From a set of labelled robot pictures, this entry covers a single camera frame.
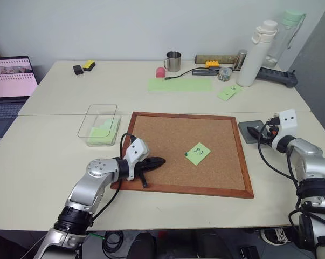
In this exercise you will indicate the grey usb hub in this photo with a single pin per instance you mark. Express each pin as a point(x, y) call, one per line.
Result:
point(202, 72)

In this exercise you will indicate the long green paper strip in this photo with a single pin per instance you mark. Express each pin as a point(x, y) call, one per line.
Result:
point(178, 85)

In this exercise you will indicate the clear bottle with green lid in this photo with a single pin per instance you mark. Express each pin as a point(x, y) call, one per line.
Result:
point(279, 46)

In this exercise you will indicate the clear plastic box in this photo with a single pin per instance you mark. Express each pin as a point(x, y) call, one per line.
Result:
point(97, 113)

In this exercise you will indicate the stack of green notes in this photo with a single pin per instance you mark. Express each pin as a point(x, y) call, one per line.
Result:
point(100, 134)

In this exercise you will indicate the yellow and black eraser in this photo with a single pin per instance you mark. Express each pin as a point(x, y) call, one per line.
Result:
point(89, 65)

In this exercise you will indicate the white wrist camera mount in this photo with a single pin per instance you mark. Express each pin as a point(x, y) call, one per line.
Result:
point(135, 151)
point(287, 118)

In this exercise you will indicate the green handwritten sticky note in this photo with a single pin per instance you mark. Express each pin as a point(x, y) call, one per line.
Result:
point(197, 159)

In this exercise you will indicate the silver metal cylinder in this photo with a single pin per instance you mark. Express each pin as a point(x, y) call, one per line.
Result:
point(241, 60)

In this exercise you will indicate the small jar of pushpins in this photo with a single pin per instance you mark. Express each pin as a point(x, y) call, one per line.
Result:
point(224, 74)

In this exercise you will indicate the small black block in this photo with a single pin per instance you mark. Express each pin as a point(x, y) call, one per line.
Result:
point(77, 69)

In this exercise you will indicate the steel mug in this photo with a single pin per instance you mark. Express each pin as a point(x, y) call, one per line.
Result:
point(174, 63)

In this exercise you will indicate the yellow toy brick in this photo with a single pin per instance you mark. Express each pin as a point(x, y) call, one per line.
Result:
point(213, 64)

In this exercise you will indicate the green note with small marks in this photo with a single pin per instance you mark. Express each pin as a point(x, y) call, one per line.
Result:
point(229, 93)

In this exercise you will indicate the wood framed cork board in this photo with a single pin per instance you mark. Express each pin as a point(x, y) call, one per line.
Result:
point(178, 135)

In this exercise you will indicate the white water bottle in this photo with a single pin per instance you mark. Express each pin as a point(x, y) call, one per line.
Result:
point(252, 59)

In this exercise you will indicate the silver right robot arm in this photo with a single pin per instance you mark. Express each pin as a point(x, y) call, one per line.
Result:
point(310, 162)

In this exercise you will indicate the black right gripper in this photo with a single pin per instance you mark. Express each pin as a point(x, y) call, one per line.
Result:
point(271, 132)

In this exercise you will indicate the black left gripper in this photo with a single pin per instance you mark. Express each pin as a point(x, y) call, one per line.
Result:
point(146, 166)

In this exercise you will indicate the black power strip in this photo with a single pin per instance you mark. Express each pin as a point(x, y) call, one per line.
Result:
point(276, 76)

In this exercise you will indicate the pink rounded object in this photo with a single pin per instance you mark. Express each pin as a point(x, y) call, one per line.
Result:
point(160, 73)

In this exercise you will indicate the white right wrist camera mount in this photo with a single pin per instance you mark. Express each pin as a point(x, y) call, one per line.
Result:
point(287, 118)

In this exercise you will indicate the dark rounded shape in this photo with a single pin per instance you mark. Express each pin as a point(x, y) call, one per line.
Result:
point(140, 246)

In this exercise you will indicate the open laptop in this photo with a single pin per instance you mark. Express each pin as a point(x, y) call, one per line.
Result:
point(8, 81)

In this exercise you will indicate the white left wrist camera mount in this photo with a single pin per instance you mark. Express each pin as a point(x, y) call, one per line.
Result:
point(135, 151)

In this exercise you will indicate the black and white shoe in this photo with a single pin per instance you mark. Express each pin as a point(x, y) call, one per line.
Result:
point(274, 236)

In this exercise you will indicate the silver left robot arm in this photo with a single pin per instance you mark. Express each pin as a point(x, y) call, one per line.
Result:
point(92, 186)

